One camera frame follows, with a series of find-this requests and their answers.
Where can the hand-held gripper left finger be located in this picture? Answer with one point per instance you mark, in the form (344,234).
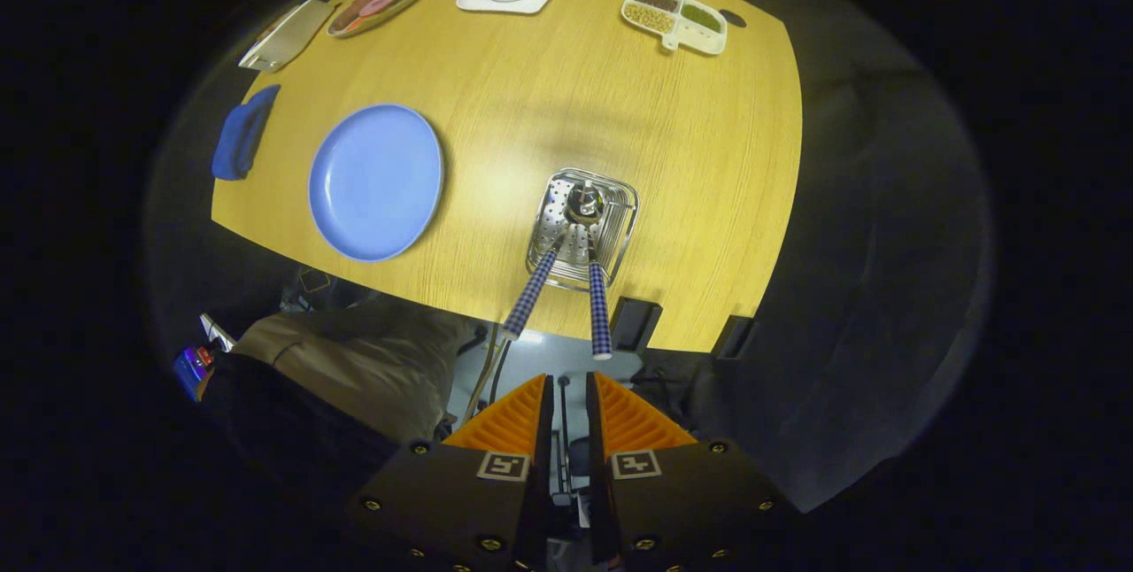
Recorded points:
(543,439)

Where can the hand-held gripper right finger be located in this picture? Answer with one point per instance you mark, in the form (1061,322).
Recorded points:
(595,439)

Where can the person's beige trousers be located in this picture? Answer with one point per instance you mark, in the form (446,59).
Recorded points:
(372,368)

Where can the dark box with tan outline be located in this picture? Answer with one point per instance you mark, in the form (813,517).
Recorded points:
(314,280)

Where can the blue round plate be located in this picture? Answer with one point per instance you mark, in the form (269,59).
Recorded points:
(376,182)

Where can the white power strip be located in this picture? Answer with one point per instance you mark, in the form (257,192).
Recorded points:
(217,333)

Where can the phone with purple screen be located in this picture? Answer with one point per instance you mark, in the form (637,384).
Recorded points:
(188,373)

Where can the white divided bean dish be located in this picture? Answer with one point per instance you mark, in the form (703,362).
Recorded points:
(670,42)

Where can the blue folded cloth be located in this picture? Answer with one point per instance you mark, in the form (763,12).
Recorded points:
(239,134)

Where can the large brown meat piece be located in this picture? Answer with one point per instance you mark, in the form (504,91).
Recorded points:
(352,14)

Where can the pink ham slice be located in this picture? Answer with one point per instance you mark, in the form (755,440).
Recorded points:
(379,3)

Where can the white toaster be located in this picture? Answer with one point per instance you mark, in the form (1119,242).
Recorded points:
(288,34)

